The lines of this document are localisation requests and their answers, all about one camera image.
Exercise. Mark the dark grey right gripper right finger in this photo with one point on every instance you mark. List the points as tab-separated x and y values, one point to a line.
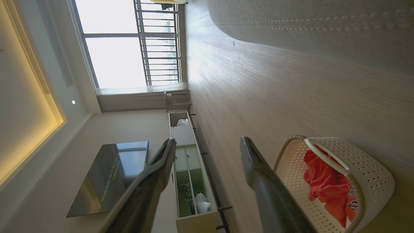
271	200

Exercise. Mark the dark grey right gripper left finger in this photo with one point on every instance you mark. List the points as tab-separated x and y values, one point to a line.
145	194

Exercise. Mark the plain red garment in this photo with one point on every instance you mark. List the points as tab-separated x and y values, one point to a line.
323	181

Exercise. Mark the grey stitched sofa seat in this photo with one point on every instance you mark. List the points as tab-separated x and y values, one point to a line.
307	22

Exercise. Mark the black flat television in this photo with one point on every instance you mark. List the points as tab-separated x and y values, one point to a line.
106	181

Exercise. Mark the white plastic bag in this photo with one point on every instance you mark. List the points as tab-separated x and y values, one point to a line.
182	122
202	203

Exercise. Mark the white low TV cabinet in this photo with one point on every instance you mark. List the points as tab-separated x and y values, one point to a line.
184	136

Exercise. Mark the wooden chair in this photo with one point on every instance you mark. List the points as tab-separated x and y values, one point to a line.
176	105

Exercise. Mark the white sheer curtain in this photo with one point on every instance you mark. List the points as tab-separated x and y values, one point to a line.
136	98

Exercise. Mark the cream perforated laundry basket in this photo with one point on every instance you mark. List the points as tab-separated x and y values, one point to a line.
368	168

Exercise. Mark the metal balcony railing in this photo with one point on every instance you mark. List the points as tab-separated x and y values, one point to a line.
160	48

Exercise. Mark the long ceiling air vent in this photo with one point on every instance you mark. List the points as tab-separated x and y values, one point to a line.
29	48

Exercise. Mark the large window frame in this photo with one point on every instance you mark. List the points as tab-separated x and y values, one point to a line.
113	35

